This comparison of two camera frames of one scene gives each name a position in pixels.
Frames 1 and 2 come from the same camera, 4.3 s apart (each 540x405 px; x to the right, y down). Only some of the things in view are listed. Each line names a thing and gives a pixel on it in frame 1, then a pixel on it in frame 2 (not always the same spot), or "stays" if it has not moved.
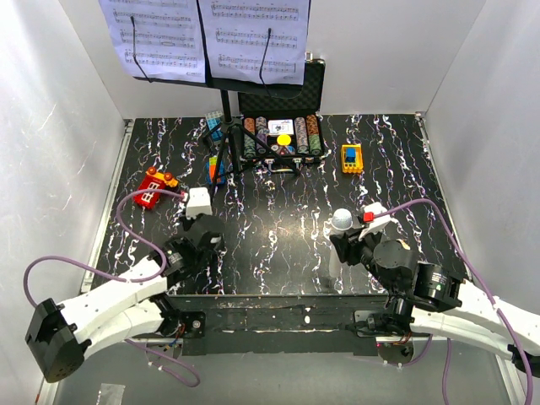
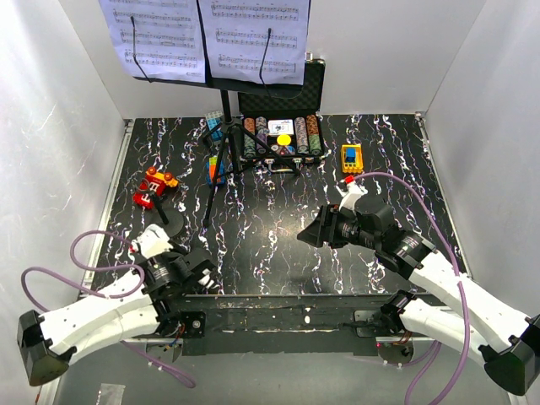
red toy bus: [153, 180] stays
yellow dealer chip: [283, 139] stays
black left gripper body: [186, 224] to [175, 255]
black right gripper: [347, 245] to [326, 222]
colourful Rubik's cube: [211, 167] stays
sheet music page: [236, 33] stays
